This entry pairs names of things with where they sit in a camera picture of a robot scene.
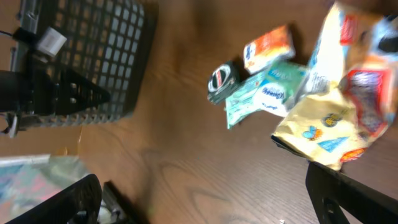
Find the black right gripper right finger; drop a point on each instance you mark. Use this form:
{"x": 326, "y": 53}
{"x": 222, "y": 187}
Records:
{"x": 332, "y": 192}

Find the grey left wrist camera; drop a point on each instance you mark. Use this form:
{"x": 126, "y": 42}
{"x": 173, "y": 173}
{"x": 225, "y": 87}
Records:
{"x": 51, "y": 42}

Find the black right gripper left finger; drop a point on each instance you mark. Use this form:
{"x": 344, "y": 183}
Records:
{"x": 78, "y": 203}

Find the colourful items at bottom left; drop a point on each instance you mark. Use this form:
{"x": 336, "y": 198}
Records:
{"x": 27, "y": 181}

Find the green Zam-Buk tin box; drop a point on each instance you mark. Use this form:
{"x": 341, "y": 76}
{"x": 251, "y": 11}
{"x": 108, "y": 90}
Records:
{"x": 223, "y": 82}

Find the teal snack packet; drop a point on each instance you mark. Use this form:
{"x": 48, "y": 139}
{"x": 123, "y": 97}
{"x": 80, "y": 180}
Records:
{"x": 274, "y": 90}

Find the black plastic mesh basket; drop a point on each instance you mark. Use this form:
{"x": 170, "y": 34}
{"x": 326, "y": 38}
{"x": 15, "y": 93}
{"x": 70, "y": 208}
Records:
{"x": 108, "y": 42}

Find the orange white small box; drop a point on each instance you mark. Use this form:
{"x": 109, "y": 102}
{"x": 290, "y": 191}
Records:
{"x": 268, "y": 48}

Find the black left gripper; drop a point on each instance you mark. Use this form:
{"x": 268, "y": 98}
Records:
{"x": 36, "y": 94}

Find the yellow white snack bag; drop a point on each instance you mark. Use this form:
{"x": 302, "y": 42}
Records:
{"x": 349, "y": 97}

